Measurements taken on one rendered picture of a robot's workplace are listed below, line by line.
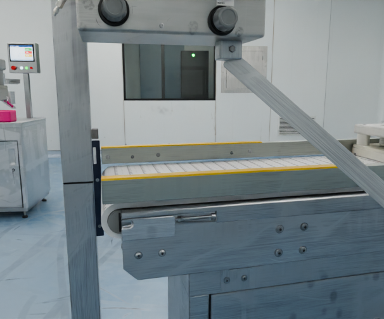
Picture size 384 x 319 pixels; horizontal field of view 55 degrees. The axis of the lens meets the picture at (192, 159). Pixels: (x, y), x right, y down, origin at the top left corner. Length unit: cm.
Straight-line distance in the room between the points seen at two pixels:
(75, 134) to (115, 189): 30
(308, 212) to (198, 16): 32
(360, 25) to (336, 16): 40
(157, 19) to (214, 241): 30
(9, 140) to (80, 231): 234
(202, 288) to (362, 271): 29
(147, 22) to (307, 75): 561
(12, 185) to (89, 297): 236
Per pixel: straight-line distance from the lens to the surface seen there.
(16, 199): 318
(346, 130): 631
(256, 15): 48
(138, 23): 44
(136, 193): 48
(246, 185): 52
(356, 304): 77
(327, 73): 613
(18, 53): 346
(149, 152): 75
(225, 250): 54
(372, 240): 66
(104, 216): 51
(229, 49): 50
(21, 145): 307
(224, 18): 44
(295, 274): 66
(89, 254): 82
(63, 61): 76
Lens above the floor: 100
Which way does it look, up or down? 11 degrees down
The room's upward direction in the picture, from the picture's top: straight up
